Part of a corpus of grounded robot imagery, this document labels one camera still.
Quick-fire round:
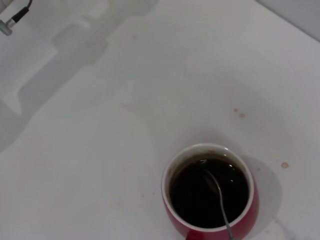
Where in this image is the metal spoon with blue handle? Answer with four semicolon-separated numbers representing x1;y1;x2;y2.
199;162;235;240

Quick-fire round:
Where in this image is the red ceramic coffee cup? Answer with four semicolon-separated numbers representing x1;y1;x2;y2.
161;142;260;240

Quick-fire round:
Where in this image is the black cable with connector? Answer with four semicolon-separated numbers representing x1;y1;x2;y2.
0;0;34;36

